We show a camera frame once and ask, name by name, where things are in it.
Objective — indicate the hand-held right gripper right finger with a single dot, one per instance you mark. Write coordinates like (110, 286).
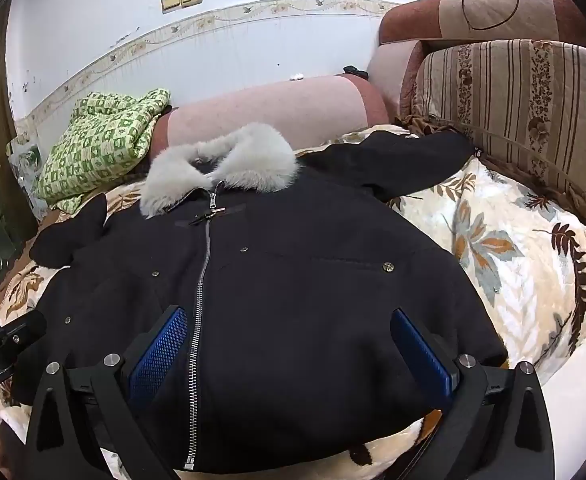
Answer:
(423, 355)

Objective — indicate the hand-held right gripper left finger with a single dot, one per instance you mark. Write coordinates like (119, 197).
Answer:
(158, 355)

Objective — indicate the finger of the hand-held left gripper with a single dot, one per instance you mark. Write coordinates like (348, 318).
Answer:
(20, 332)

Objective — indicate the black coat with fur collar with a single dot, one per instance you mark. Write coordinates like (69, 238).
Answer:
(298, 285)

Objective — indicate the cream leaf print blanket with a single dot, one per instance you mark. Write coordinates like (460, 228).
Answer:
(513, 260)

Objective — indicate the clear plastic bag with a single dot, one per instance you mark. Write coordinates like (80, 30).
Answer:
(25, 160)

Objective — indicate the green checked cloth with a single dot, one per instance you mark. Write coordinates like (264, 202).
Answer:
(103, 145)

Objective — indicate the striped floral pillow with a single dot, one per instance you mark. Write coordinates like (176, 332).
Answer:
(523, 105)

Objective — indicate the pink bolster cushion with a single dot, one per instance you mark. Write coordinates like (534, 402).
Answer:
(273, 105)

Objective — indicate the pink and brown cushion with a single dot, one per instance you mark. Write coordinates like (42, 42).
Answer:
(390, 77)

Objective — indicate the small black object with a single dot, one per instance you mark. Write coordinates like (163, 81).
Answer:
(356, 72)

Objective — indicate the small white scrap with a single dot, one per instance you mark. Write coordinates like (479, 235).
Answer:
(296, 77)

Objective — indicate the brown patchwork cushion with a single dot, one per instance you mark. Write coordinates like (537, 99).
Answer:
(483, 10)

